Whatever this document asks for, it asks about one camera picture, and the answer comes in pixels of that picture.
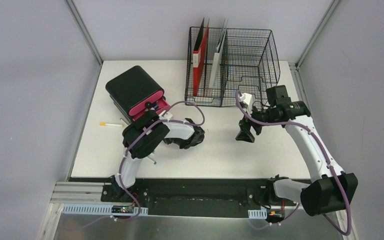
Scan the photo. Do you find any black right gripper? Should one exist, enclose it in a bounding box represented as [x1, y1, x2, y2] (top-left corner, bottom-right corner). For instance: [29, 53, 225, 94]
[235, 102, 280, 143]

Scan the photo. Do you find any teal white pen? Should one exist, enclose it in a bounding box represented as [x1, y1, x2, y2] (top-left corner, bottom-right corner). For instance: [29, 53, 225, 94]
[148, 157, 157, 165]

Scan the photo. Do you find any black pink drawer unit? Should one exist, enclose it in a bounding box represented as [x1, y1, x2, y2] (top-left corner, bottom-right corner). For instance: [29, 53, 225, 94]
[105, 65, 170, 123]

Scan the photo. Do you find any red notebook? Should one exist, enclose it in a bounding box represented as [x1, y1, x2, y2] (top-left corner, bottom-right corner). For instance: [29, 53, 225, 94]
[192, 18, 209, 97]

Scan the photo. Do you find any grey notebook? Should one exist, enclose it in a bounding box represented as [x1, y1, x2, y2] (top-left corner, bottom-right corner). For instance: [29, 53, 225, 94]
[209, 18, 229, 88]

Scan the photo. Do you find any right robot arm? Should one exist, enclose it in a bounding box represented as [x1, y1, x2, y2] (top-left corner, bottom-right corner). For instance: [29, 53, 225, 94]
[235, 85, 358, 216]

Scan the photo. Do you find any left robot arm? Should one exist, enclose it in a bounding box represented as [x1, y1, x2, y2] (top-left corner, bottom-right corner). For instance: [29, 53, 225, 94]
[111, 110, 206, 203]

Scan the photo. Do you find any white pen orange cap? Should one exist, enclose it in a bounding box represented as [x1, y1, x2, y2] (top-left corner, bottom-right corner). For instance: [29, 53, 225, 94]
[99, 122, 126, 128]

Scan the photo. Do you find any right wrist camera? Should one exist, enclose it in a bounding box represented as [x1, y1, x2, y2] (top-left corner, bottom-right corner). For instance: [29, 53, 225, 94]
[237, 91, 254, 115]

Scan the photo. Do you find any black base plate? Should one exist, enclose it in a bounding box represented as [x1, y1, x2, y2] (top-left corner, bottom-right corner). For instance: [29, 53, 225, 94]
[100, 177, 293, 218]

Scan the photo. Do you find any black wire mesh organizer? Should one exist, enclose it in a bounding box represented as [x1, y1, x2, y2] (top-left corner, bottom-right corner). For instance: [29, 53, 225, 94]
[184, 26, 281, 109]

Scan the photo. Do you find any white cable duct right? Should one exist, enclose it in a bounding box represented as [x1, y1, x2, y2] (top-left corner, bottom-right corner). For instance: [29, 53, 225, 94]
[247, 208, 268, 220]

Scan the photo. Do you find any white cable duct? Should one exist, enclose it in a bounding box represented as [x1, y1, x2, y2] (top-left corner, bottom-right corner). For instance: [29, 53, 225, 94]
[247, 208, 268, 220]
[61, 203, 149, 217]

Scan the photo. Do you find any aluminium frame rail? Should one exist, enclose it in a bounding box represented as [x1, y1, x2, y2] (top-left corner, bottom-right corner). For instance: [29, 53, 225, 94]
[50, 181, 104, 204]

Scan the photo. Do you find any white cable duct left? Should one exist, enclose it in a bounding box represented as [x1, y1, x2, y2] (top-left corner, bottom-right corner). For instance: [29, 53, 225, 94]
[61, 203, 149, 217]

